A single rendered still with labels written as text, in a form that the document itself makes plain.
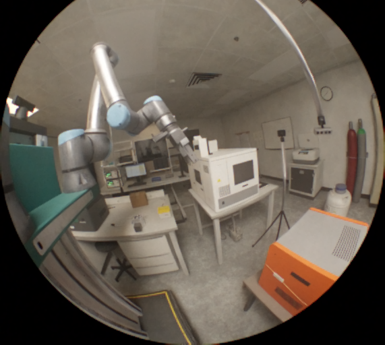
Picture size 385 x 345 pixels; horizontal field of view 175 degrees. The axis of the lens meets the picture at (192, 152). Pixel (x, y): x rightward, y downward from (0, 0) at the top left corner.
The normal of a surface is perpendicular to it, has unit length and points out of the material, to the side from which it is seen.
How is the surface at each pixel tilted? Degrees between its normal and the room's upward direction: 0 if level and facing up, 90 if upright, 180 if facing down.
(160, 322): 0
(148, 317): 0
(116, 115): 95
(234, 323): 0
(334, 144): 90
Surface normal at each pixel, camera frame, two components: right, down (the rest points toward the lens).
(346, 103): -0.95, 0.18
